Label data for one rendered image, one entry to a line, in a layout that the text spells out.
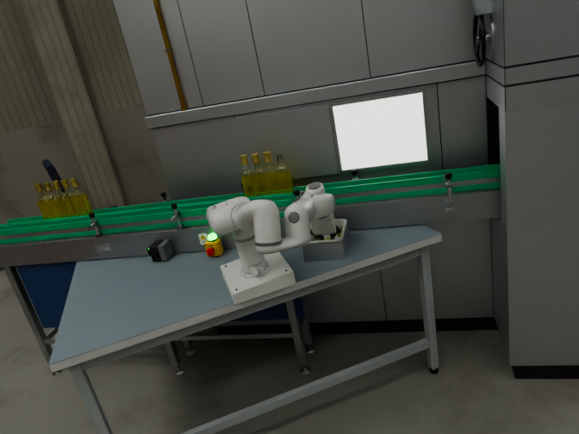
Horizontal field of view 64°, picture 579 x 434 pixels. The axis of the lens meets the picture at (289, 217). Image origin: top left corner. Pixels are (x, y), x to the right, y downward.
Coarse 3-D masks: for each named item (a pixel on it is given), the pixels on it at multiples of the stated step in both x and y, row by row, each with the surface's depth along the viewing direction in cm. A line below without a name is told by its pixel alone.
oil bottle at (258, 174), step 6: (258, 168) 219; (252, 174) 220; (258, 174) 219; (264, 174) 220; (258, 180) 220; (264, 180) 220; (258, 186) 221; (264, 186) 221; (258, 192) 223; (264, 192) 222
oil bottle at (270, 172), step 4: (268, 168) 218; (272, 168) 217; (264, 172) 219; (268, 172) 218; (272, 172) 217; (268, 176) 218; (272, 176) 218; (276, 176) 218; (268, 180) 219; (272, 180) 219; (276, 180) 219; (268, 184) 220; (272, 184) 220; (276, 184) 219; (268, 188) 221; (272, 188) 220; (276, 188) 220; (268, 192) 222; (272, 192) 221; (276, 192) 221
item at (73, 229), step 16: (64, 224) 240; (80, 224) 238; (112, 224) 234; (128, 224) 232; (144, 224) 231; (160, 224) 228; (176, 224) 226; (192, 224) 224; (0, 240) 254; (16, 240) 251; (32, 240) 249
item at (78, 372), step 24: (384, 264) 199; (312, 288) 191; (432, 288) 210; (240, 312) 183; (432, 312) 214; (168, 336) 177; (432, 336) 218; (96, 360) 171; (384, 360) 214; (432, 360) 223; (312, 384) 207; (336, 384) 209; (96, 408) 176; (264, 408) 201; (192, 432) 194
